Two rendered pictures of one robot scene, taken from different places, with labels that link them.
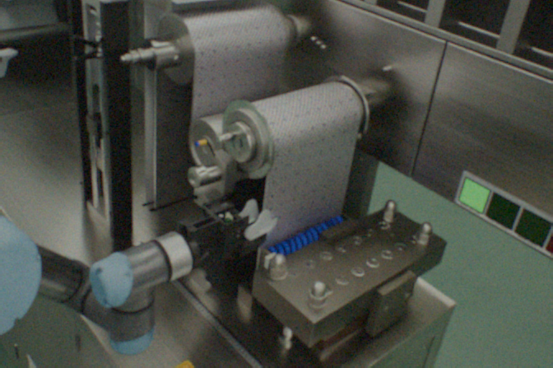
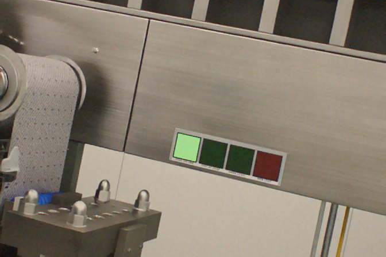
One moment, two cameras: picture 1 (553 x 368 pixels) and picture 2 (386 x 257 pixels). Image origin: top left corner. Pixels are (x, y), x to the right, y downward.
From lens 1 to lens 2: 93 cm
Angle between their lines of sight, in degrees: 38
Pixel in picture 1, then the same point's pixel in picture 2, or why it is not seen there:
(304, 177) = (39, 131)
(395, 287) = (135, 228)
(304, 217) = (34, 181)
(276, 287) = (34, 218)
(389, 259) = (120, 214)
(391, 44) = (96, 29)
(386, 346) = not seen: outside the picture
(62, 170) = not seen: outside the picture
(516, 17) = not seen: outside the picture
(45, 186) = not seen: outside the picture
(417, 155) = (128, 127)
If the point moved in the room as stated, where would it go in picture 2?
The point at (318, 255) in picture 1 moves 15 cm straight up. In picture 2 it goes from (57, 208) to (71, 134)
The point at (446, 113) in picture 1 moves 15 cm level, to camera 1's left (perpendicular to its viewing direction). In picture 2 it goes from (154, 80) to (89, 67)
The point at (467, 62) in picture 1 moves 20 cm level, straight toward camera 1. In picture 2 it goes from (169, 32) to (182, 31)
